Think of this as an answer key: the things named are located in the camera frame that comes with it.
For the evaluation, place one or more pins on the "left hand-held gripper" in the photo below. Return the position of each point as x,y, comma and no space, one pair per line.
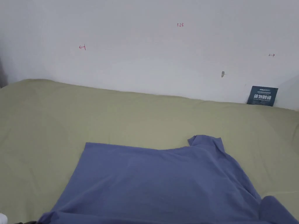
2,218

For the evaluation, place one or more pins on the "blue shirt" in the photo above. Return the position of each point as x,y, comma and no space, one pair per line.
149,182

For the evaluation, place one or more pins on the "bed with pale green sheet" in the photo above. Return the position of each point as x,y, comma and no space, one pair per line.
46,121

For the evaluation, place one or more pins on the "dark blue card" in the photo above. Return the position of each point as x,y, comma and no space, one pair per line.
262,96

